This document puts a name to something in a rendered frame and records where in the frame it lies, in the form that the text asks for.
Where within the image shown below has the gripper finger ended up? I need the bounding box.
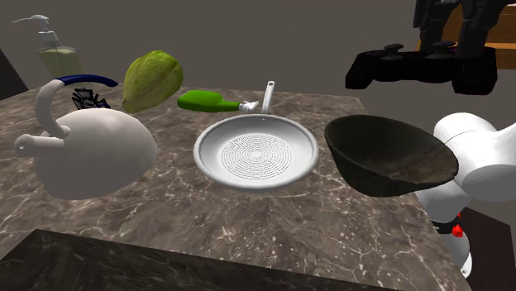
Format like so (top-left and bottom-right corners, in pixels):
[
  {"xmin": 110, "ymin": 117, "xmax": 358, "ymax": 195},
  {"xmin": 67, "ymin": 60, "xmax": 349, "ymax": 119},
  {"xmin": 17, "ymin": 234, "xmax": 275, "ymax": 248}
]
[
  {"xmin": 454, "ymin": 4, "xmax": 507, "ymax": 60},
  {"xmin": 412, "ymin": 2, "xmax": 457, "ymax": 53}
]

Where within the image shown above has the black game controller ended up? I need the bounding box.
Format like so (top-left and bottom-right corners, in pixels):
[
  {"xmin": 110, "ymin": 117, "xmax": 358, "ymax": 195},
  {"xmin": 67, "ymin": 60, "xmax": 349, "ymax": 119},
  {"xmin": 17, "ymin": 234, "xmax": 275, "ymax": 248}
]
[{"xmin": 345, "ymin": 42, "xmax": 498, "ymax": 96}]

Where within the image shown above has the dark brown bowl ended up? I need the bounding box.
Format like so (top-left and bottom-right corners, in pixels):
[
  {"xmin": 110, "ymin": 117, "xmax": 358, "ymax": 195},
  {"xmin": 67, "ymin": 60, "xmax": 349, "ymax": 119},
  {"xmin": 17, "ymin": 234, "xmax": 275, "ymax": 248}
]
[{"xmin": 324, "ymin": 114, "xmax": 460, "ymax": 198}]

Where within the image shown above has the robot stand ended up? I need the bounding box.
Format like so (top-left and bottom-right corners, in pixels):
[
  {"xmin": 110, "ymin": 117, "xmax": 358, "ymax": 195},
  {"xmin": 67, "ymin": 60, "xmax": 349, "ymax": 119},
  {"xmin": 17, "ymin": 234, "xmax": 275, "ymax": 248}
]
[{"xmin": 458, "ymin": 207, "xmax": 516, "ymax": 291}]

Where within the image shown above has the white frying pan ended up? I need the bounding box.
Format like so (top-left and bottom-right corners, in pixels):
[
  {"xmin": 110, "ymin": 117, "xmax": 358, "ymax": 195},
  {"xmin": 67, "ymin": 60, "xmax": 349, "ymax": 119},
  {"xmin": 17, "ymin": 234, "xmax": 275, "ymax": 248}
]
[{"xmin": 193, "ymin": 80, "xmax": 320, "ymax": 193}]

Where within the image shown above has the green ribbed fruit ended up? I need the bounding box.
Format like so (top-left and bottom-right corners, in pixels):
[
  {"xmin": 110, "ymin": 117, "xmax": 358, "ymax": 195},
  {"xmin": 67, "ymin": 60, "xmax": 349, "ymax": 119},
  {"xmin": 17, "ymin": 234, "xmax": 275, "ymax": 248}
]
[{"xmin": 122, "ymin": 50, "xmax": 184, "ymax": 115}]

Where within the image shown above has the small black and blue object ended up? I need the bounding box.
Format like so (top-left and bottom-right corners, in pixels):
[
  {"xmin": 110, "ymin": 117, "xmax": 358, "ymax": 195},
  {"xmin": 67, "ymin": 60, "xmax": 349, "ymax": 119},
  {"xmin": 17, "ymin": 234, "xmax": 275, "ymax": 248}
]
[{"xmin": 71, "ymin": 86, "xmax": 111, "ymax": 110}]

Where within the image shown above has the green soap dispenser bottle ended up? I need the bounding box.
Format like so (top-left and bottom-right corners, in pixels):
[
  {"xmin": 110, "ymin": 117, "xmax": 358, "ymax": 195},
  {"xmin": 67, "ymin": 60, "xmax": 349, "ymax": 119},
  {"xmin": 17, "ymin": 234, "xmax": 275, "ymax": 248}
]
[{"xmin": 11, "ymin": 14, "xmax": 85, "ymax": 79}]

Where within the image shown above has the green handled kitchen tool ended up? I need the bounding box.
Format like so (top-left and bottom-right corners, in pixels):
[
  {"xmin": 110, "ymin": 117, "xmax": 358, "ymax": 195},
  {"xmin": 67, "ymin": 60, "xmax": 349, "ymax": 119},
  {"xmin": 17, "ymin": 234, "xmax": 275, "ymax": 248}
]
[{"xmin": 176, "ymin": 89, "xmax": 260, "ymax": 114}]

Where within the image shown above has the white kettle with blue handle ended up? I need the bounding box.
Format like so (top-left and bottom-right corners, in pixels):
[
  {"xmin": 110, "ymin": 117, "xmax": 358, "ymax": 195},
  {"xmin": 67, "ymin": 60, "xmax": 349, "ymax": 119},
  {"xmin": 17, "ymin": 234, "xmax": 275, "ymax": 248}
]
[{"xmin": 13, "ymin": 74, "xmax": 160, "ymax": 201}]

